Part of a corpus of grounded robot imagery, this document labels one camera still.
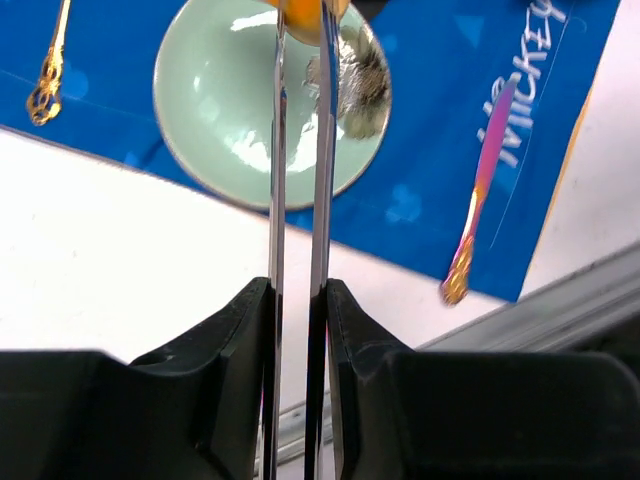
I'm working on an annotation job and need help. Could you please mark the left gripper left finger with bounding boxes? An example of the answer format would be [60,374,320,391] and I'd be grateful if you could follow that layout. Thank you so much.
[1,278,269,479]

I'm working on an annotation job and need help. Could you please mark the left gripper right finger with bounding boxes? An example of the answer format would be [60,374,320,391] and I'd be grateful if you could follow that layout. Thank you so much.
[327,280,639,479]

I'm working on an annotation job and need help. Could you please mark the silver metal tongs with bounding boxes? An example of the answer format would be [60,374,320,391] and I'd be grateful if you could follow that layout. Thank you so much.
[259,1,344,479]

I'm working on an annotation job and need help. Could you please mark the croissant bread front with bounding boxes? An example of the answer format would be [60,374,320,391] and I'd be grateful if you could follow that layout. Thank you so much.
[264,0,322,47]

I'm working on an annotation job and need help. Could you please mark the pink gold ornate knife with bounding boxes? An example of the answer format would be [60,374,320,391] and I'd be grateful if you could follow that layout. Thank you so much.
[440,73,521,306]

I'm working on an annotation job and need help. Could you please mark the green floral plate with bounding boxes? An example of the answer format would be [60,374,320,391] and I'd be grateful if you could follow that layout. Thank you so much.
[153,1,392,211]

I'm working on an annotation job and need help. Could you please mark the gold ornate fork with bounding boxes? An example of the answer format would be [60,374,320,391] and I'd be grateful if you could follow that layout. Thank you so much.
[26,0,72,126]

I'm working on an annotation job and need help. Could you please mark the blue Mickey placemat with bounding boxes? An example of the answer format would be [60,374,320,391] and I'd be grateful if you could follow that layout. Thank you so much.
[1,1,618,301]

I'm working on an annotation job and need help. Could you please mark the aluminium rail table edge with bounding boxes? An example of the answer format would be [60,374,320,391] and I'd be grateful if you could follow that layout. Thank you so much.
[255,244,640,466]

